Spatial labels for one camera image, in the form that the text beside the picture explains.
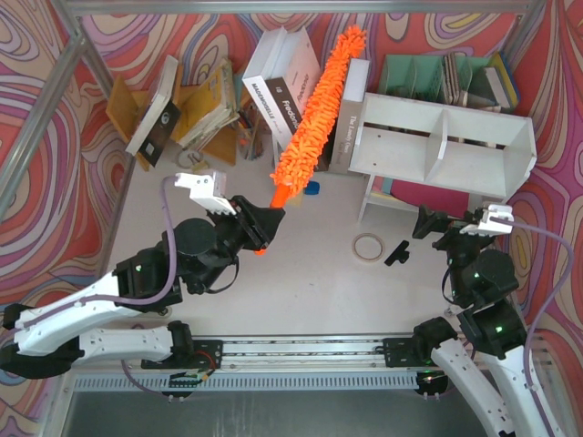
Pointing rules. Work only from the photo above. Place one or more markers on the orange microfiber duster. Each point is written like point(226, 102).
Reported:
point(349, 45)

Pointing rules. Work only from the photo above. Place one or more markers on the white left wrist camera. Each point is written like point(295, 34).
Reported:
point(207, 190)

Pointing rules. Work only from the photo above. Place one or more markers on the clear pen cup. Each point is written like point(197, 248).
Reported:
point(249, 142)

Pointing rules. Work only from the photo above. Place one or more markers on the magenta folder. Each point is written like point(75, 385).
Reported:
point(452, 202)

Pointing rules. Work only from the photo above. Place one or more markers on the white black leaning book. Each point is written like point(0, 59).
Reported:
point(157, 116)

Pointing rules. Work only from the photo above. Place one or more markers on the blue small cube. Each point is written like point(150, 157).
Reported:
point(312, 188)

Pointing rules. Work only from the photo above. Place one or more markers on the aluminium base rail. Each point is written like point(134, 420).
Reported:
point(296, 352)

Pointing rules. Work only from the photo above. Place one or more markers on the grey upright book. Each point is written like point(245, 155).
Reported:
point(349, 115)

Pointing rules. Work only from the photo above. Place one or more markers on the teal file organizer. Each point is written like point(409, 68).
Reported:
point(452, 79)

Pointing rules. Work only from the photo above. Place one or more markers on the large white brown book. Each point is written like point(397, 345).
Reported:
point(281, 76)

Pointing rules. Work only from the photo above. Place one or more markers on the wooden book stand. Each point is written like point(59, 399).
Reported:
point(122, 108)

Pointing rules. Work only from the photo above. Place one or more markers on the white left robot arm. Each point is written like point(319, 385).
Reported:
point(48, 341)

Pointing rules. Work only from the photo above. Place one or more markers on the white wooden bookshelf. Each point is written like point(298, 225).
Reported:
point(485, 154)

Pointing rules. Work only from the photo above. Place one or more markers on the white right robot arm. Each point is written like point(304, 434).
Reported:
point(489, 358)

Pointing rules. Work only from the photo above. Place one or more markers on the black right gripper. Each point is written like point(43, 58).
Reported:
point(445, 226)

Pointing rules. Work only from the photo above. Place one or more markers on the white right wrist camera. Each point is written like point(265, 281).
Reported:
point(496, 220)

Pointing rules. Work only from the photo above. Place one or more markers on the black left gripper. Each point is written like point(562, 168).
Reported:
point(249, 224)

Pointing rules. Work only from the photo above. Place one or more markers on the black binder clip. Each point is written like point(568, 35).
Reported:
point(400, 254)

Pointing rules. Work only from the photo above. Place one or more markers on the yellow sticky note pad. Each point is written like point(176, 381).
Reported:
point(295, 201)

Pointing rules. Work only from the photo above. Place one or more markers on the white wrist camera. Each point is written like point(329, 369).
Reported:
point(207, 190)
point(496, 220)

